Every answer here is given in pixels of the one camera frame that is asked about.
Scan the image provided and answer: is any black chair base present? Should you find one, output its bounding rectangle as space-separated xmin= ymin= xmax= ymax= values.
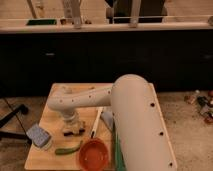
xmin=0 ymin=104 xmax=32 ymax=144

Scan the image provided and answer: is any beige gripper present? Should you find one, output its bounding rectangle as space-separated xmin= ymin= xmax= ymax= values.
xmin=62 ymin=117 xmax=85 ymax=134

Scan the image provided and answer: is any green plastic tray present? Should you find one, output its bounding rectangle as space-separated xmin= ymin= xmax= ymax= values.
xmin=115 ymin=135 xmax=126 ymax=171

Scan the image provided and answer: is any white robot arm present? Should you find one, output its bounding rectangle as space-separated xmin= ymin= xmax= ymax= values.
xmin=47 ymin=74 xmax=177 ymax=171

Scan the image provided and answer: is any green tray on counter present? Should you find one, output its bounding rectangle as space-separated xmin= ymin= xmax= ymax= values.
xmin=26 ymin=19 xmax=57 ymax=26

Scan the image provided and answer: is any grey folded cloth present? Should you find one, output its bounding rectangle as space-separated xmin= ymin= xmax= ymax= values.
xmin=101 ymin=111 xmax=114 ymax=131

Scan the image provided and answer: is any blue sponge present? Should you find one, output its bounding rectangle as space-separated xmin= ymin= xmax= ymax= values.
xmin=26 ymin=124 xmax=51 ymax=148

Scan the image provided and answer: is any black whiteboard eraser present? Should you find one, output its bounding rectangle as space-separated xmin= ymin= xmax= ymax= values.
xmin=63 ymin=131 xmax=85 ymax=136

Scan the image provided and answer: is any green cucumber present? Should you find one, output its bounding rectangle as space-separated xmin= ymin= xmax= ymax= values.
xmin=55 ymin=141 xmax=83 ymax=155

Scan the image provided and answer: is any orange plastic bowl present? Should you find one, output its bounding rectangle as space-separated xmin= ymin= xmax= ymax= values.
xmin=78 ymin=138 xmax=109 ymax=171

